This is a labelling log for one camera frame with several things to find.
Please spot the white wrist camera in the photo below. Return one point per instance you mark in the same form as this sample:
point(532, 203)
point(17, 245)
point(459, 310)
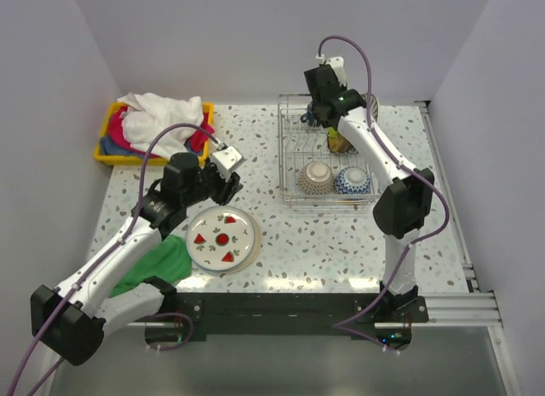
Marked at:
point(337, 64)
point(227, 159)

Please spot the yellow plastic bin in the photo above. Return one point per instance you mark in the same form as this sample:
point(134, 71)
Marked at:
point(133, 161)

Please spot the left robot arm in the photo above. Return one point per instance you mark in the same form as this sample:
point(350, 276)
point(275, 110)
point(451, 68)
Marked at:
point(74, 317)

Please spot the watermelon pattern white plate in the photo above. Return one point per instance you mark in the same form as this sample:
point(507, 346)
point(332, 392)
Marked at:
point(221, 238)

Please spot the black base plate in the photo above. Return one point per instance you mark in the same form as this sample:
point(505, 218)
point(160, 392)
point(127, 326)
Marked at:
point(200, 315)

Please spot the red patterned small dish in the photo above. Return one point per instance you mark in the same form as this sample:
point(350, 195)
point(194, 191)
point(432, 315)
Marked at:
point(316, 178)

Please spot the blue patterned bowl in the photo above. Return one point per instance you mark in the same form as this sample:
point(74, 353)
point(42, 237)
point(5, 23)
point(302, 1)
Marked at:
point(352, 181)

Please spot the white towel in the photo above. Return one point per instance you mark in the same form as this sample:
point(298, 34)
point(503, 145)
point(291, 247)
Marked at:
point(150, 114)

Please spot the yellow patterned plate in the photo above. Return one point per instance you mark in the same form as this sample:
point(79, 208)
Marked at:
point(340, 145)

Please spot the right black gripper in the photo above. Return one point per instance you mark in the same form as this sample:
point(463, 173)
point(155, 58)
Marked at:
point(342, 88)

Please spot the blue striped white plate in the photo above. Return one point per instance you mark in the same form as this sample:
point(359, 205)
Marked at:
point(373, 105)

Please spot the blue checked cloth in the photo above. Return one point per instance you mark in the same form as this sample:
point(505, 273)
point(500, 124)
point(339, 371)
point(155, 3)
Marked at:
point(107, 146)

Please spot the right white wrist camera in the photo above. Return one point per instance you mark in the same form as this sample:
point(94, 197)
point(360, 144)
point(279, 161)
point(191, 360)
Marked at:
point(337, 64)

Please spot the green cloth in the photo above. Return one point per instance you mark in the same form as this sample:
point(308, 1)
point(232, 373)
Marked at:
point(168, 261)

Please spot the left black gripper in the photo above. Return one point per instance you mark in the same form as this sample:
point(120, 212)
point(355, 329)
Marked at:
point(226, 189)

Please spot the wire dish rack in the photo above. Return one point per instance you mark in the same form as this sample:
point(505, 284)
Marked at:
point(300, 144)

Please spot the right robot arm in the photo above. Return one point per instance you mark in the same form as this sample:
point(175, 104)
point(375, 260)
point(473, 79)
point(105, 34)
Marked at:
point(406, 191)

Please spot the pink cloth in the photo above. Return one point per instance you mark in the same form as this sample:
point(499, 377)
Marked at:
point(200, 134)

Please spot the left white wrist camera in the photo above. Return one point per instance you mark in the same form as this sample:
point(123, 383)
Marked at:
point(227, 159)

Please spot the dark blue mug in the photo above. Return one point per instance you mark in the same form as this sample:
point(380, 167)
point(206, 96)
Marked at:
point(308, 118)

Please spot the lime green plate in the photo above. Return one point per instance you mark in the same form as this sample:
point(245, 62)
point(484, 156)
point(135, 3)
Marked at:
point(332, 133)

